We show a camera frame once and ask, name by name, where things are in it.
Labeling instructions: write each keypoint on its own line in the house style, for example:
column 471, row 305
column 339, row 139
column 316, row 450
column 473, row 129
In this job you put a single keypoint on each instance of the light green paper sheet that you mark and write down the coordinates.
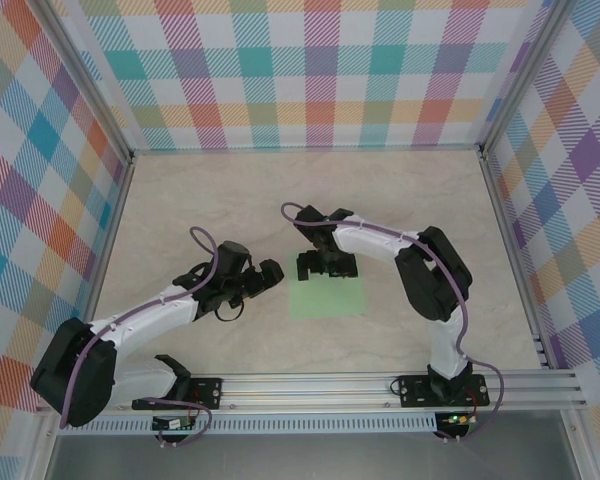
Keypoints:
column 330, row 297

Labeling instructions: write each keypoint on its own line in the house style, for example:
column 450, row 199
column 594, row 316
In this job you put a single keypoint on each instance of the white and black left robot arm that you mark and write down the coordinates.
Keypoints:
column 145, row 315

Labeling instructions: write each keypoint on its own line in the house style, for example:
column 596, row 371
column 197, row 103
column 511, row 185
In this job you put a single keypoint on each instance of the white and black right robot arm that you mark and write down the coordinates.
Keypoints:
column 375, row 245

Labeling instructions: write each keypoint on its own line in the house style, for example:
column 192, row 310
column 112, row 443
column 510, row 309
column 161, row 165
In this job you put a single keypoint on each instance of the circuit board with white label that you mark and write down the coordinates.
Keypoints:
column 172, row 424

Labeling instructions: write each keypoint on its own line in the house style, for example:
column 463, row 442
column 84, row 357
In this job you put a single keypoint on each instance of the grey metal shelf panel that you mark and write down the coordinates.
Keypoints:
column 305, row 457

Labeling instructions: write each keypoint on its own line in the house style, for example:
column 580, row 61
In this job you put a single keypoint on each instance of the circuit board with green light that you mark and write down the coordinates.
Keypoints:
column 457, row 419

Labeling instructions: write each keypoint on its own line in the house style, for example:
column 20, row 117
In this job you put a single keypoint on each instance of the thin aluminium wall floor rail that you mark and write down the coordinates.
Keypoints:
column 305, row 148

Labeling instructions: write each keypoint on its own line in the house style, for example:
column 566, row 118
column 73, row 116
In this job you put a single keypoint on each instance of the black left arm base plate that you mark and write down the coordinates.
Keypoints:
column 207, row 391

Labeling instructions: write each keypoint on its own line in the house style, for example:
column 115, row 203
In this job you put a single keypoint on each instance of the long aluminium base rail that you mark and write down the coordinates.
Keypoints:
column 305, row 392

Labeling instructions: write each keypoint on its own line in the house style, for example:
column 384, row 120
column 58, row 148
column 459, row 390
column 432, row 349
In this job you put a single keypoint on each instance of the aluminium side floor rail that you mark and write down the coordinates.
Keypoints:
column 112, row 220
column 510, row 250

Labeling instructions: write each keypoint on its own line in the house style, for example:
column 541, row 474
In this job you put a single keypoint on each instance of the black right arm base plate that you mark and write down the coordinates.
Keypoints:
column 412, row 392

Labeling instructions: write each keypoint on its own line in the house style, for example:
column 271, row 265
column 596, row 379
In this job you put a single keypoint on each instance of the aluminium corner post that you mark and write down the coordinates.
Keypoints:
column 87, row 85
column 522, row 75

